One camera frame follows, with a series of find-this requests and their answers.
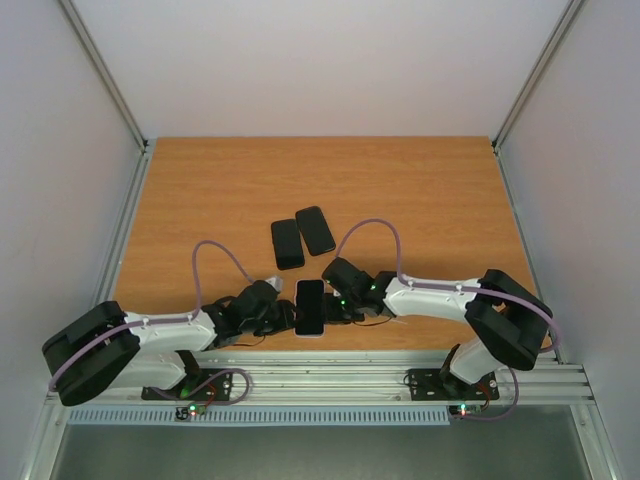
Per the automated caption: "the dark smartphone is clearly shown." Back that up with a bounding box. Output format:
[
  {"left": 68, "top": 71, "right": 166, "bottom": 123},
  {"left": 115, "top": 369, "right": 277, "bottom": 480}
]
[
  {"left": 271, "top": 219, "right": 305, "bottom": 271},
  {"left": 294, "top": 279, "right": 325, "bottom": 336}
]

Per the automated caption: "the white phone case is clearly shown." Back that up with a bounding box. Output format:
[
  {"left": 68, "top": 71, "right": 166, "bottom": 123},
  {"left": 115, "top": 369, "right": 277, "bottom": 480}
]
[{"left": 293, "top": 278, "right": 327, "bottom": 341}]

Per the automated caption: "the black silicone phone case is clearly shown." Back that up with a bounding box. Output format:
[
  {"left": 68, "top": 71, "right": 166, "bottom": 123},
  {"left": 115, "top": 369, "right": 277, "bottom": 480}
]
[{"left": 295, "top": 206, "right": 336, "bottom": 256}]

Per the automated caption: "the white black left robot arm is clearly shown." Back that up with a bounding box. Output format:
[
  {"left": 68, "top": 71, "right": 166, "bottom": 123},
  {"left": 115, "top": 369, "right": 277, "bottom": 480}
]
[{"left": 42, "top": 278, "right": 296, "bottom": 406}]

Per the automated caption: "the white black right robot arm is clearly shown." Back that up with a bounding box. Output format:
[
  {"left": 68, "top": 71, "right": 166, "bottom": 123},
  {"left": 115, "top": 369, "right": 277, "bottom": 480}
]
[{"left": 322, "top": 257, "right": 552, "bottom": 400}]

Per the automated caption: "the left small circuit board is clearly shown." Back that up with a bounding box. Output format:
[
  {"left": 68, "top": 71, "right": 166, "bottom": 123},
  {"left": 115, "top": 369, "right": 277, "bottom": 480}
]
[{"left": 174, "top": 404, "right": 208, "bottom": 421}]

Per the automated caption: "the small circuit board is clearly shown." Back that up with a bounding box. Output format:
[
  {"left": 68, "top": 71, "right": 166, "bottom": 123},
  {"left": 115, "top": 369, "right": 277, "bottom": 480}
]
[
  {"left": 449, "top": 403, "right": 485, "bottom": 418},
  {"left": 174, "top": 404, "right": 208, "bottom": 421}
]

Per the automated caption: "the right small circuit board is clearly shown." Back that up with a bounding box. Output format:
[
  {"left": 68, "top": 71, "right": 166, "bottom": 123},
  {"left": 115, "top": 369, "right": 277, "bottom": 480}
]
[{"left": 449, "top": 403, "right": 485, "bottom": 418}]

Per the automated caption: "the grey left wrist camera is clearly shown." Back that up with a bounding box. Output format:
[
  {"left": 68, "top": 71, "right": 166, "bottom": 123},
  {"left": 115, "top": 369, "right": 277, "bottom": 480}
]
[{"left": 265, "top": 275, "right": 284, "bottom": 293}]

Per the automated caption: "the aluminium front rail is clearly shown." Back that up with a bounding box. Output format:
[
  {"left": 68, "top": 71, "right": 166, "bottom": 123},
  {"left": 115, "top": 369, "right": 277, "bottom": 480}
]
[{"left": 47, "top": 349, "right": 596, "bottom": 407}]

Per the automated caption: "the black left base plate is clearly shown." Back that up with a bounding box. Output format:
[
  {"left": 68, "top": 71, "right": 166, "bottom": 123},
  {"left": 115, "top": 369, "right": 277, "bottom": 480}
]
[{"left": 141, "top": 369, "right": 234, "bottom": 402}]

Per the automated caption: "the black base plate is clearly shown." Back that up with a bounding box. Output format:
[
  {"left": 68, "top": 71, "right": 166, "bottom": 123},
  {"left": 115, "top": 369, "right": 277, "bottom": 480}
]
[
  {"left": 403, "top": 368, "right": 500, "bottom": 401},
  {"left": 141, "top": 369, "right": 234, "bottom": 402}
]

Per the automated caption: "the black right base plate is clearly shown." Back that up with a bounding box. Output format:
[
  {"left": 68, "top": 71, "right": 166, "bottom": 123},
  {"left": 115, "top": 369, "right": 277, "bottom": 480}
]
[{"left": 403, "top": 368, "right": 500, "bottom": 401}]

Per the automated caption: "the aluminium frame rail left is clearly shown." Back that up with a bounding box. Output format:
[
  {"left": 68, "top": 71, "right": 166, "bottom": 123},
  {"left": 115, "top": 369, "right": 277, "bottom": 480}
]
[{"left": 57, "top": 0, "right": 155, "bottom": 304}]

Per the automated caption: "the aluminium frame rail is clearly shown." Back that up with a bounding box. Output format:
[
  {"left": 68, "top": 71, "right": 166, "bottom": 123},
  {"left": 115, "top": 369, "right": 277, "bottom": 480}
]
[
  {"left": 494, "top": 1, "right": 592, "bottom": 362},
  {"left": 57, "top": 0, "right": 155, "bottom": 304}
]

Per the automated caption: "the grey slotted cable duct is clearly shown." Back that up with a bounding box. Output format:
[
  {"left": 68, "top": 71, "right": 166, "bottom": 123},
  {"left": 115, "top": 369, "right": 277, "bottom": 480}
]
[{"left": 67, "top": 405, "right": 449, "bottom": 427}]

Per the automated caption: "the aluminium frame rail right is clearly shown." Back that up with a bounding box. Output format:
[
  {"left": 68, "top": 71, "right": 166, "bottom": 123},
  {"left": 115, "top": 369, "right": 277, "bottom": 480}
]
[{"left": 494, "top": 1, "right": 592, "bottom": 362}]

